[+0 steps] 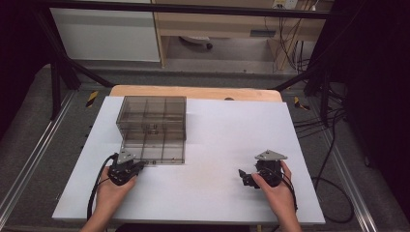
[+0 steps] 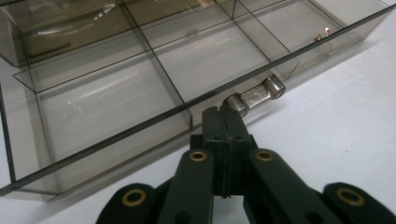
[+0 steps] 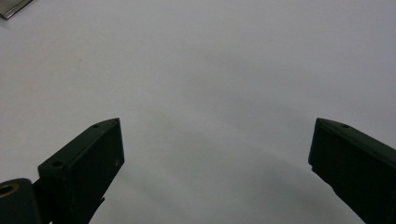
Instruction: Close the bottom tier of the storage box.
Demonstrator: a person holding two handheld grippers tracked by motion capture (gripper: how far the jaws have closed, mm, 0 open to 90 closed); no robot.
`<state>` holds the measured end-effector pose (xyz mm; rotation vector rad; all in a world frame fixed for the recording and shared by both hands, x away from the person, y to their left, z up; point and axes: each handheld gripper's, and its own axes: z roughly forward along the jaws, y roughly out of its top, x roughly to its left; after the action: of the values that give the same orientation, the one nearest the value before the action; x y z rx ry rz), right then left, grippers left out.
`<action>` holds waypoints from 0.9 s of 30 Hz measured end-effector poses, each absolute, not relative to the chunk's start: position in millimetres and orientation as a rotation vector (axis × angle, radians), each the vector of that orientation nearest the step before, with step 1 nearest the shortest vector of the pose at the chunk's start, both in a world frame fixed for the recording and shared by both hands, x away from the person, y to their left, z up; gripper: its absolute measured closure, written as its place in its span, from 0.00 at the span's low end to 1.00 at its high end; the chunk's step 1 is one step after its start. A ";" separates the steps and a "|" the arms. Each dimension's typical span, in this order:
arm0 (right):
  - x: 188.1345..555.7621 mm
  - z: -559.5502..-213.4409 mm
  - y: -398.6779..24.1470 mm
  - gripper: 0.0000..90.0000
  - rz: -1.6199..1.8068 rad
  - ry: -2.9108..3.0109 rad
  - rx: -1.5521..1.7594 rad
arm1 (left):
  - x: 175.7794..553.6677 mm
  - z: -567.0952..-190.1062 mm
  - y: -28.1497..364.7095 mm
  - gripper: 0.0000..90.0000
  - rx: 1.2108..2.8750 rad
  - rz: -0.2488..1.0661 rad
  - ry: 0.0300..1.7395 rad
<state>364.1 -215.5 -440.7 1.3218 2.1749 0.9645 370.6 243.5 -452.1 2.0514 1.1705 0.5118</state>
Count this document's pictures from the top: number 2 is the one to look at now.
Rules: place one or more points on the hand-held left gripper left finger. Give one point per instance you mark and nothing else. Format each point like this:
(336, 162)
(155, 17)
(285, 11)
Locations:
(218, 130)

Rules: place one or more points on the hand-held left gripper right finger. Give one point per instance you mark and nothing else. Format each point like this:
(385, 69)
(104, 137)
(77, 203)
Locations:
(238, 137)

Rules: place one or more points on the small gold earring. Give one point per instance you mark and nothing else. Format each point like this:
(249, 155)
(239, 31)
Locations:
(322, 34)

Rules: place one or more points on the white board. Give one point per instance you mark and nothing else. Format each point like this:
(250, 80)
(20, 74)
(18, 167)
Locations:
(342, 130)

